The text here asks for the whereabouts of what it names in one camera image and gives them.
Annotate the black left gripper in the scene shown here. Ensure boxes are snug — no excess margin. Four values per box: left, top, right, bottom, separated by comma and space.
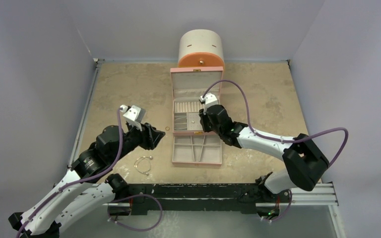
110, 120, 165, 163

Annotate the pink box pull-out drawer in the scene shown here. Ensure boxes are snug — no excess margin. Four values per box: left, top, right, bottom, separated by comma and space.
172, 135, 222, 166

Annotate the aluminium frame rail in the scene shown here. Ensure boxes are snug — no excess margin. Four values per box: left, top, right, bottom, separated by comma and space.
39, 59, 105, 238

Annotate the pink jewelry box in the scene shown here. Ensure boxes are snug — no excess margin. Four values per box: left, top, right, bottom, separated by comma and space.
170, 66, 224, 136

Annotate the silver pearl bangle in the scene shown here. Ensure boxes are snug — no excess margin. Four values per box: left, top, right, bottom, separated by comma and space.
134, 156, 154, 176

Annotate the round beige orange box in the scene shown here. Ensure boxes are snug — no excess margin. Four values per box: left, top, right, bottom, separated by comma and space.
178, 29, 225, 67

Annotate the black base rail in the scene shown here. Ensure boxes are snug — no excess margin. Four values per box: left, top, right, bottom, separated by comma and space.
113, 183, 291, 217

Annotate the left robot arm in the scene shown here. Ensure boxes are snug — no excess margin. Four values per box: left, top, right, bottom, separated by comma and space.
8, 123, 165, 238

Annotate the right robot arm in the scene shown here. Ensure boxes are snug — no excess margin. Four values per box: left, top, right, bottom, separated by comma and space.
198, 105, 330, 202

